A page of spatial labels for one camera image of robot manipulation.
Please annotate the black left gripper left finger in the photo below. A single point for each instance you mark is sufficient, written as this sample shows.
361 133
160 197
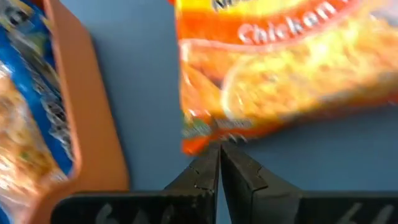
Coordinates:
192 189

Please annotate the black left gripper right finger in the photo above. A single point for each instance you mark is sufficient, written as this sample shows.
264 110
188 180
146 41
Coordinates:
248 193

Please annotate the orange chicken ramen pack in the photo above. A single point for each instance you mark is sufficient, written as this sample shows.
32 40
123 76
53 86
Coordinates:
280 77

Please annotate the orange plastic bin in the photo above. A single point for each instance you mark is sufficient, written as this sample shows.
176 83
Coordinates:
90 124

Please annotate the blue soy sauce ramen pack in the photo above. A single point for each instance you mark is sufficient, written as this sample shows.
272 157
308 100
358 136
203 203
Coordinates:
21 56

